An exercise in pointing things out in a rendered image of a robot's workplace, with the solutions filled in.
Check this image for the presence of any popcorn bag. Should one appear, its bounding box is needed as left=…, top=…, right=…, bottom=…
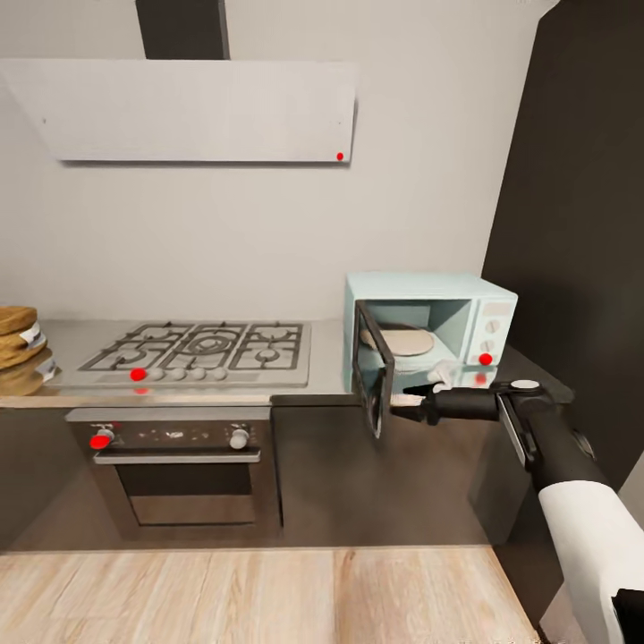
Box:
left=0, top=305, right=47, bottom=369

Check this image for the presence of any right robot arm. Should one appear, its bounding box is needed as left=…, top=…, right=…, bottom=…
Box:
left=389, top=359, right=644, bottom=644

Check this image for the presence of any microwave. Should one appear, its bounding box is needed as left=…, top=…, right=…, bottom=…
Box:
left=343, top=272, right=518, bottom=453

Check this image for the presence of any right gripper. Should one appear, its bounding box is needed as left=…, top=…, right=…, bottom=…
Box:
left=389, top=381, right=472, bottom=425

